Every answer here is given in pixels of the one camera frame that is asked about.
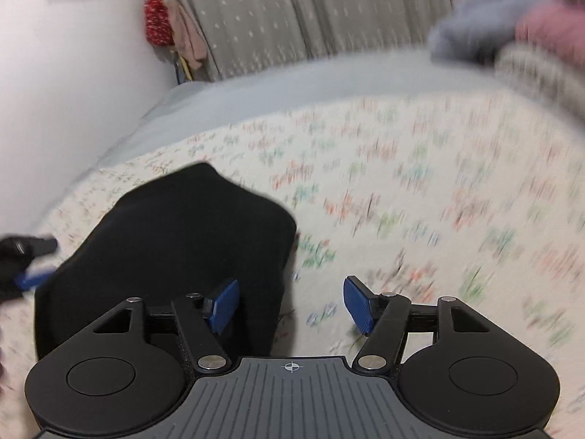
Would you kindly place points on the yellow and blue stick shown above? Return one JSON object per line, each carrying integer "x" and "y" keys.
{"x": 185, "y": 69}

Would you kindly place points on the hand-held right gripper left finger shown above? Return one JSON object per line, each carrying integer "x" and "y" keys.
{"x": 226, "y": 304}

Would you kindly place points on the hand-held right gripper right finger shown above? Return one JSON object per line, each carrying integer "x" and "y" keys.
{"x": 359, "y": 306}

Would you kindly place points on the blue-grey fluffy cloth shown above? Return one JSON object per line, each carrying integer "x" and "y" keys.
{"x": 480, "y": 23}

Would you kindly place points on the floral print blanket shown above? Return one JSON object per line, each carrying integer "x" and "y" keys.
{"x": 434, "y": 192}

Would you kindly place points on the grey patterned curtain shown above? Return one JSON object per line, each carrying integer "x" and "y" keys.
{"x": 320, "y": 13}

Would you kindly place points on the small pink pillow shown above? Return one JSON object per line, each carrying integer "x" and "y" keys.
{"x": 548, "y": 27}

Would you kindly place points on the black pants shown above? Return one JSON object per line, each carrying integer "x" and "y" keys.
{"x": 183, "y": 238}

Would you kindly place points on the red hanging ornament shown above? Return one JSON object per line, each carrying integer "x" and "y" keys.
{"x": 157, "y": 18}

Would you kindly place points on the grey striped blanket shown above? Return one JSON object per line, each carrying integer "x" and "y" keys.
{"x": 539, "y": 77}

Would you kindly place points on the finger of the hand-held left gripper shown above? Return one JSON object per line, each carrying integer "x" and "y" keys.
{"x": 33, "y": 278}
{"x": 32, "y": 244}

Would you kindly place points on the pink hanging cloth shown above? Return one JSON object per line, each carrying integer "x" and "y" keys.
{"x": 189, "y": 39}

